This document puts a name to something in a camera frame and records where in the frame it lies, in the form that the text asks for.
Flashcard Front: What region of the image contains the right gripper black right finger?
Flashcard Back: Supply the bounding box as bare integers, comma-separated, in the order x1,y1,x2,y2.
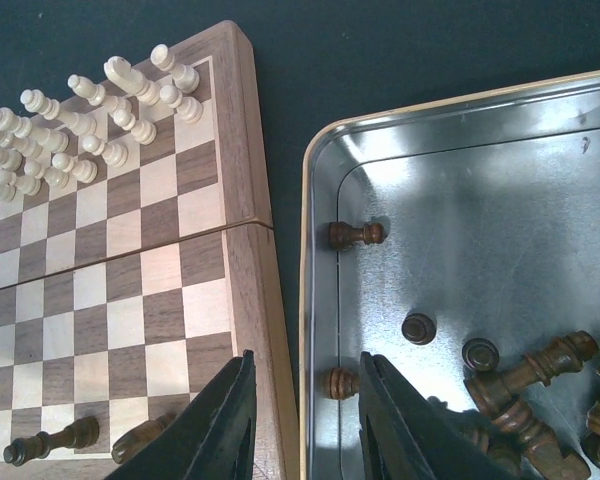
358,351,510,480

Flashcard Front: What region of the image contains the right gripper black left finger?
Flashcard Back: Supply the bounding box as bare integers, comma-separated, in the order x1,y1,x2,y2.
108,350,257,480

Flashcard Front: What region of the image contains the wooden chess board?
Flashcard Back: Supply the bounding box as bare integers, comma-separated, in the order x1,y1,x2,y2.
0,21,299,479

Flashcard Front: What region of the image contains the dark rook in tin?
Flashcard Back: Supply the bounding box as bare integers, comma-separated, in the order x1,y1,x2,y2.
401,313,437,345

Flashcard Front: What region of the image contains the yellow bear metal tin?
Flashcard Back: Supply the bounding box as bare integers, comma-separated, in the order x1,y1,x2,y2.
299,70,600,479

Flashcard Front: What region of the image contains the dark pawn in tin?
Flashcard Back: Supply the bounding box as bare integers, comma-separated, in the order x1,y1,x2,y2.
328,222,387,251

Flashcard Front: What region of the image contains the white bishop piece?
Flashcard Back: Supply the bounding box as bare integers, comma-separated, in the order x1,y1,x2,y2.
67,74,132,116
0,131,43,172

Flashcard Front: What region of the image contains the white rook piece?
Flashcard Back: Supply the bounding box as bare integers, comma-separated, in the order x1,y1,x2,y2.
150,44,200,94

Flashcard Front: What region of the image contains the white knight piece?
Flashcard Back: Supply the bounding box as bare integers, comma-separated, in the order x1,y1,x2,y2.
103,56,160,106

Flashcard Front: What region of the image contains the white queen piece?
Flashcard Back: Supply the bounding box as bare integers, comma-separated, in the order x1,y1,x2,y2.
20,89,97,136

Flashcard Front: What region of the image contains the white king piece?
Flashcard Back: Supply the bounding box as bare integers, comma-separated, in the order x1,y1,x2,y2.
0,107,69,153

